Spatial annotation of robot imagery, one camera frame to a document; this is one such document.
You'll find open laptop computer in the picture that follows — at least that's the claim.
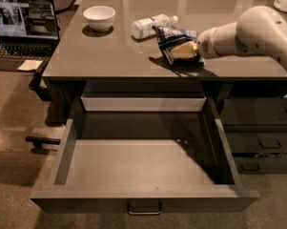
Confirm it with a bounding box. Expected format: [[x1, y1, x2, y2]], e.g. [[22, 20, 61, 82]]
[[0, 0, 60, 72]]

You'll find white ceramic bowl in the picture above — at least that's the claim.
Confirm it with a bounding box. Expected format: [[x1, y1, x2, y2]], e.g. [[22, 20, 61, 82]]
[[83, 6, 115, 31]]

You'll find open grey top drawer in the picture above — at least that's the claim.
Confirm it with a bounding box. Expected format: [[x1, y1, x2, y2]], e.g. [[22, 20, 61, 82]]
[[31, 99, 259, 213]]

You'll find dark side drawer cabinet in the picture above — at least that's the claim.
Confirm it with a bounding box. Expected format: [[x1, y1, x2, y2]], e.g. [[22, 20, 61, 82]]
[[216, 81, 287, 174]]

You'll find clear plastic water bottle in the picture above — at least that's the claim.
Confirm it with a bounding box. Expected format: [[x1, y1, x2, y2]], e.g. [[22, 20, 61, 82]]
[[132, 14, 178, 40]]

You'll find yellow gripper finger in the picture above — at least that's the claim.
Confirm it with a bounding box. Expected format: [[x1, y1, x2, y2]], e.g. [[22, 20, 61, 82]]
[[171, 41, 198, 59]]

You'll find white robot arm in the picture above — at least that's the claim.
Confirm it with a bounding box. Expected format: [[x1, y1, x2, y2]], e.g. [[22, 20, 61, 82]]
[[171, 6, 287, 72]]

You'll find blue chip bag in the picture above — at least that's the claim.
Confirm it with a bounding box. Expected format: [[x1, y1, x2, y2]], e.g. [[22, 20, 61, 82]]
[[154, 27, 204, 67]]

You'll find white paper note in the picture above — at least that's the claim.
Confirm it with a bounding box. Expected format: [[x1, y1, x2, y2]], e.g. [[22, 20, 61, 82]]
[[17, 60, 42, 72]]

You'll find metal drawer handle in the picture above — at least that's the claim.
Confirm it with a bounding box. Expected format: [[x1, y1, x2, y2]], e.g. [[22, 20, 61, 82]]
[[127, 199, 162, 216]]

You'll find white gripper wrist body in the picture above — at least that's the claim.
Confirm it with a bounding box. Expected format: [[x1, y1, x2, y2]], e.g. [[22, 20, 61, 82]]
[[197, 28, 218, 59]]

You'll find black chair base leg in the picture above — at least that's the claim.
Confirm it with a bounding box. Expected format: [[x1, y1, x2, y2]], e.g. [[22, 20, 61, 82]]
[[25, 136, 61, 150]]

